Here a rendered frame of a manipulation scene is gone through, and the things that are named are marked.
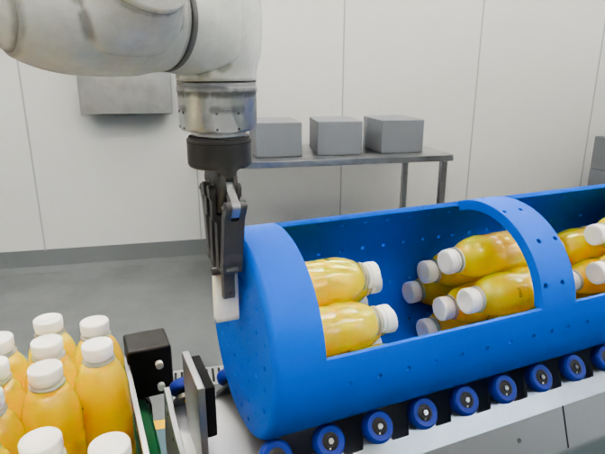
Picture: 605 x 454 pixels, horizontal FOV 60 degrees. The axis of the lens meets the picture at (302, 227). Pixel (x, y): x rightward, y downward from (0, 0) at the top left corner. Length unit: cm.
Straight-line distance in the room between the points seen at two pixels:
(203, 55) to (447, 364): 49
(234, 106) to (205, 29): 9
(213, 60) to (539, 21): 454
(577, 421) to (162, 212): 355
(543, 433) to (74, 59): 85
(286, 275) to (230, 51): 26
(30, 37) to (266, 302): 34
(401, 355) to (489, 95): 419
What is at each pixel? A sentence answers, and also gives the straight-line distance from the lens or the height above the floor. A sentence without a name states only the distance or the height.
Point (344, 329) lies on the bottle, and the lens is 69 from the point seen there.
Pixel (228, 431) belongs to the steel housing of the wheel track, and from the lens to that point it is 83.
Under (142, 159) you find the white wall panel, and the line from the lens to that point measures 411.
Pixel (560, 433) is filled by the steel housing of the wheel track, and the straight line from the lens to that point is 101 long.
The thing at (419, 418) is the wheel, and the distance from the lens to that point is 80.
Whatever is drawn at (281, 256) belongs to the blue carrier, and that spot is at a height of 122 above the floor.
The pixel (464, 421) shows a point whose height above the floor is 93.
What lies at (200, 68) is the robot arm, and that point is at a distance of 57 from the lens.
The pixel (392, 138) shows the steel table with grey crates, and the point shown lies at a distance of 360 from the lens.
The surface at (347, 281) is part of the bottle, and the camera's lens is 73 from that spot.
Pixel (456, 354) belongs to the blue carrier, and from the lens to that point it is 74.
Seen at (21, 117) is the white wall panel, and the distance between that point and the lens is 421.
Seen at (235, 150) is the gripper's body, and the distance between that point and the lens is 60.
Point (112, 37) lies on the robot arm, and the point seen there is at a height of 146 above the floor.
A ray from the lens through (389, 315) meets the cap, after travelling 74.
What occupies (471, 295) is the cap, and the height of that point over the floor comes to 111.
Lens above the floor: 143
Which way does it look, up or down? 17 degrees down
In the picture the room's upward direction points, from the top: straight up
